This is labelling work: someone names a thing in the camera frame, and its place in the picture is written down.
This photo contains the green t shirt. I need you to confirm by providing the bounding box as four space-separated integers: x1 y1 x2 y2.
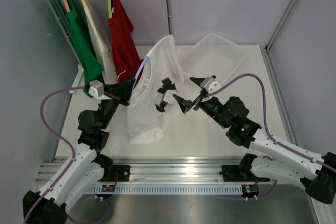
66 0 104 85

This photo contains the white slotted cable duct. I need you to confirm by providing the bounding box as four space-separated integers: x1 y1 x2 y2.
86 184 243 195

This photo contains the beige t shirt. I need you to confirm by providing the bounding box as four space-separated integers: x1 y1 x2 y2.
83 0 118 84

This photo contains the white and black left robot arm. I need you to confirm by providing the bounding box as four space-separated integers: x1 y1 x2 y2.
23 78 136 223

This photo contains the lime green hanger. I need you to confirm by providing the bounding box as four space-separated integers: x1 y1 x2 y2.
107 0 113 18

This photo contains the white plastic basket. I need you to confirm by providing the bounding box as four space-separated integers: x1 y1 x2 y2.
181 33 247 85

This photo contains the white printed t shirt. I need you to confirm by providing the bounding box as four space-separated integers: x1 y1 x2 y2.
127 35 184 144

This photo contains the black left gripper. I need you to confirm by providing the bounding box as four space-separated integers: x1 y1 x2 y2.
98 77 135 130

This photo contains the orange hanger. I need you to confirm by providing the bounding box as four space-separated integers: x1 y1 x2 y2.
62 0 70 13

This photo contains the light blue plastic hanger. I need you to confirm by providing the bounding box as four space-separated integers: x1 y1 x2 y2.
117 56 149 89

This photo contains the red t shirt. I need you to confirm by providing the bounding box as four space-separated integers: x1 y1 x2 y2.
108 0 142 82

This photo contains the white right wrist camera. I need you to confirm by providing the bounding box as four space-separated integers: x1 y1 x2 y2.
200 76 221 94

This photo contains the aluminium corner post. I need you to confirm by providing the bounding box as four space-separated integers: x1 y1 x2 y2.
265 0 298 53

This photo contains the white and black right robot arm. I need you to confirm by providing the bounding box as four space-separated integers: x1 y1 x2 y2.
173 76 335 204

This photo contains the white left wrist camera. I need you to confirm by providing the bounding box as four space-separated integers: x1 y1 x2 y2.
88 80 108 100

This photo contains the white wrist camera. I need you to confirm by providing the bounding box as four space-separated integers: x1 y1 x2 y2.
200 76 221 94
88 80 108 100

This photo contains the aluminium frame rail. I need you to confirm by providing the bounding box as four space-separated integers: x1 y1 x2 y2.
35 155 321 185

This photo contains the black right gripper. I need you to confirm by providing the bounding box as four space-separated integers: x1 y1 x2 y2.
174 77 230 129

